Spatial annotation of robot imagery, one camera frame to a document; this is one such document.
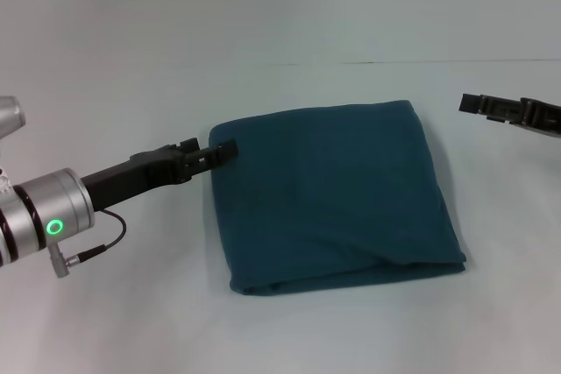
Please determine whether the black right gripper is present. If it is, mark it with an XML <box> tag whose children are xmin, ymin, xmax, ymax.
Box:
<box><xmin>458</xmin><ymin>93</ymin><xmax>561</xmax><ymax>138</ymax></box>

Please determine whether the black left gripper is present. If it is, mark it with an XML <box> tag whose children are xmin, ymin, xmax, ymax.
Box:
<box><xmin>81</xmin><ymin>137</ymin><xmax>240</xmax><ymax>213</ymax></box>

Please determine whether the teal blue t-shirt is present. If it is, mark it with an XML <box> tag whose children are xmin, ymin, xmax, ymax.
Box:
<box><xmin>209</xmin><ymin>100</ymin><xmax>467</xmax><ymax>297</ymax></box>

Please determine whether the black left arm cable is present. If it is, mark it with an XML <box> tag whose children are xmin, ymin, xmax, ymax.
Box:
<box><xmin>50</xmin><ymin>209</ymin><xmax>128</xmax><ymax>279</ymax></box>

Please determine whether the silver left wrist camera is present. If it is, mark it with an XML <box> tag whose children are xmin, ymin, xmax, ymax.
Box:
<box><xmin>0</xmin><ymin>95</ymin><xmax>27</xmax><ymax>147</ymax></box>

